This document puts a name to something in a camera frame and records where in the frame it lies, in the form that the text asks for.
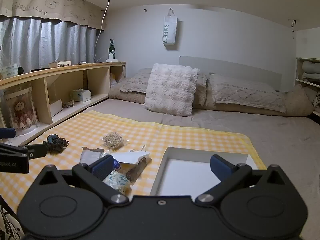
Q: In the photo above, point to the folded grey linens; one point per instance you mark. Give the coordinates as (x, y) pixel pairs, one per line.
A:
(311, 70)

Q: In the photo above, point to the dark scrunchie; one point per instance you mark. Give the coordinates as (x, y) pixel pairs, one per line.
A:
(57, 143)

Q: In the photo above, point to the clear bag of rubber bands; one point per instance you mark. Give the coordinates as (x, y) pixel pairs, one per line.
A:
(113, 140)

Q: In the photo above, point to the yellow checked mat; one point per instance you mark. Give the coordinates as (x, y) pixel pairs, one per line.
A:
(140, 132)

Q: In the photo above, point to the white labelled container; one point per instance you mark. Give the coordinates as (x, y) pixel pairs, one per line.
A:
(8, 71)

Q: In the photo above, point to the dark blue small item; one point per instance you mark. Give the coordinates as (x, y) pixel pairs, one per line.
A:
(117, 165)

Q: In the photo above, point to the fluffy white pillow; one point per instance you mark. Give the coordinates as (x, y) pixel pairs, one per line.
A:
(170, 90)

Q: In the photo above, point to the black and white printed cloth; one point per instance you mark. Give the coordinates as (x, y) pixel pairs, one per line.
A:
(8, 220)

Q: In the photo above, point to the white open shelf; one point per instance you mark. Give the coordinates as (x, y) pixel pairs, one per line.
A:
(308, 82)

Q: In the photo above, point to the grey pouch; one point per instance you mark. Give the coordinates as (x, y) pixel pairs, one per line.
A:
(90, 156)

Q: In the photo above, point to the grey headboard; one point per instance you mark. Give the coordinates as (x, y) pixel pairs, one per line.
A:
(230, 67)

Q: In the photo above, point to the blue floral cloth item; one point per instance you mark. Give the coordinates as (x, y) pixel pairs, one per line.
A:
(117, 180)

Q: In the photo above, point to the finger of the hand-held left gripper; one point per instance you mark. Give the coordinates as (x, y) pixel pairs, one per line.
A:
(7, 133)
(35, 151)

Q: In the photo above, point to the printed beige curtain valance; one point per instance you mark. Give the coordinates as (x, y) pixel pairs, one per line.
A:
(37, 5)

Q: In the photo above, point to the white power strip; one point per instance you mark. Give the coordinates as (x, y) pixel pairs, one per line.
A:
(112, 60)

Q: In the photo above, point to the white face mask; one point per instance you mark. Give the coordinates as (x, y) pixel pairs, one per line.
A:
(127, 156)

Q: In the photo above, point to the green glass bottle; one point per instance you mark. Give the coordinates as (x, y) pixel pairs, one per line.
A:
(111, 51)

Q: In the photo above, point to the white tissue box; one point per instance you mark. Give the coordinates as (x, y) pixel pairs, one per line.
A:
(82, 95)

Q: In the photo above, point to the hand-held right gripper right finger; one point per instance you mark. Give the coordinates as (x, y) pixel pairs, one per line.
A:
(220, 167)

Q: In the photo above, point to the wooden shelf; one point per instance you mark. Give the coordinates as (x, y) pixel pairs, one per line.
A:
(97, 80)

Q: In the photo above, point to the grey curtain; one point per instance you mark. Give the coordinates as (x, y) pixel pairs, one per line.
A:
(50, 45)

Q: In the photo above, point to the white shallow box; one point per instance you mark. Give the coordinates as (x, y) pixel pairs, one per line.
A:
(185, 172)

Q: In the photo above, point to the beige knitted pillows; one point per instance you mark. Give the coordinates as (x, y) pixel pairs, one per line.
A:
(297, 103)

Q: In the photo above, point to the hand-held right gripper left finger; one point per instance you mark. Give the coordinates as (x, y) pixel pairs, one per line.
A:
(103, 168)

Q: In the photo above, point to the beige flat box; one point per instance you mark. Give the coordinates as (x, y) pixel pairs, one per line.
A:
(60, 63)

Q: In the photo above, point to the yellow and white cloth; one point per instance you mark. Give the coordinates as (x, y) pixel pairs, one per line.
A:
(113, 80)

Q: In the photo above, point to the plush doll in clear case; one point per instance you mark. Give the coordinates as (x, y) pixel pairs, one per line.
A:
(21, 112)

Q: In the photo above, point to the brown wrapped item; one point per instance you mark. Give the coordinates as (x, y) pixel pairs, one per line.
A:
(137, 168)

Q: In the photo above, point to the white board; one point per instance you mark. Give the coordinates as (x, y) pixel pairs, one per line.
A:
(56, 107)

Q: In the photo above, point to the white hanging bag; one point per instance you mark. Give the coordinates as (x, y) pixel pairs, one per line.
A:
(170, 30)

